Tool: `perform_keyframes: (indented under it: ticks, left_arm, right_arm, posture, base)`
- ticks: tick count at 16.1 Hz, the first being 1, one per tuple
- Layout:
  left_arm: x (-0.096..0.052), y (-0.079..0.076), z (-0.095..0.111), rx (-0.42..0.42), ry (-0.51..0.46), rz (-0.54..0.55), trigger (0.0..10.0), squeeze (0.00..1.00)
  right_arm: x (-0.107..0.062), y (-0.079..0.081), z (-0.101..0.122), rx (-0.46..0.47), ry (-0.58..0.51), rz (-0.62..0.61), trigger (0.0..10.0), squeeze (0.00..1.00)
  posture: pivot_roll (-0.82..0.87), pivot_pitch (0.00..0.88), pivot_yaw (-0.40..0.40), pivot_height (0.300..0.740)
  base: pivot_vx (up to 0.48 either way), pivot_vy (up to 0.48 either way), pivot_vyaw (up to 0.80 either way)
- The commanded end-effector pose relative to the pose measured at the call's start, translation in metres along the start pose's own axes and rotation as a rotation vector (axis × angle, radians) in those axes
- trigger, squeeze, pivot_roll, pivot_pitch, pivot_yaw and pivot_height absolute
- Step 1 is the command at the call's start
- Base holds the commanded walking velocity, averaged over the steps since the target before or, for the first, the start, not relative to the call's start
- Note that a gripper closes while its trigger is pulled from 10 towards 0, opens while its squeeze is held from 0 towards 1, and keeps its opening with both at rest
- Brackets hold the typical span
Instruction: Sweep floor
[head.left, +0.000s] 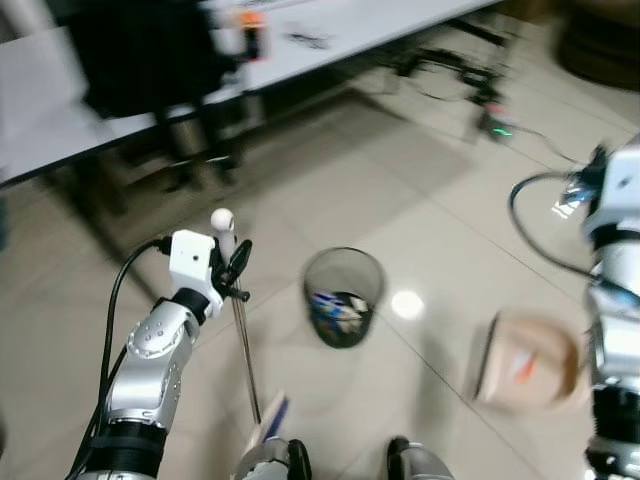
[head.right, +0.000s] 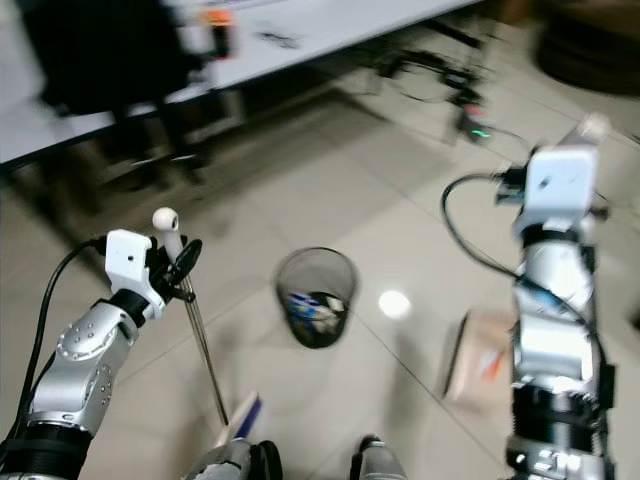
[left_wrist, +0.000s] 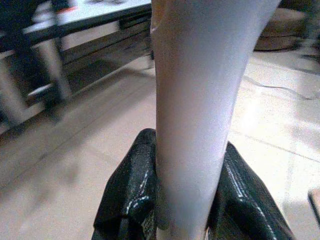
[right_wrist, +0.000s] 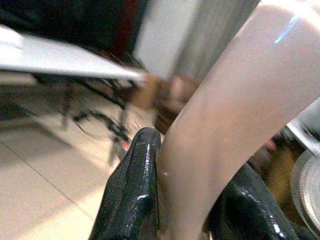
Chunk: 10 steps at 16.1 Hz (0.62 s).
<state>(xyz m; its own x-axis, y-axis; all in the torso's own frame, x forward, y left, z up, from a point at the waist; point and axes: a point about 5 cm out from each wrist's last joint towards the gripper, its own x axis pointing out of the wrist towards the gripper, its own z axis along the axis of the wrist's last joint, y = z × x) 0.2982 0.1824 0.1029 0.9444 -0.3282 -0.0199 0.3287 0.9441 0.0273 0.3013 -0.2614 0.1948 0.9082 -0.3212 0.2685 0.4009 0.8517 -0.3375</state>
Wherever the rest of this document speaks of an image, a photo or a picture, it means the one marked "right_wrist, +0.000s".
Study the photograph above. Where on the white table top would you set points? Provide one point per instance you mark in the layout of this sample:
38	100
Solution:
62	58

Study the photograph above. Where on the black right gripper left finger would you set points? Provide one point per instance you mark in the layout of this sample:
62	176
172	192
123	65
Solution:
130	190

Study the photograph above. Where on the brown cardboard box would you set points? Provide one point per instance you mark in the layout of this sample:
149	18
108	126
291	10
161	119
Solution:
162	100

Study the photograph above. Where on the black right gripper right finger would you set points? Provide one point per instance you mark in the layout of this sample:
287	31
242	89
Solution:
250	212

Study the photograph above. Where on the dark cabinet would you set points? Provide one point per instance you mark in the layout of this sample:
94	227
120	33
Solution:
67	22

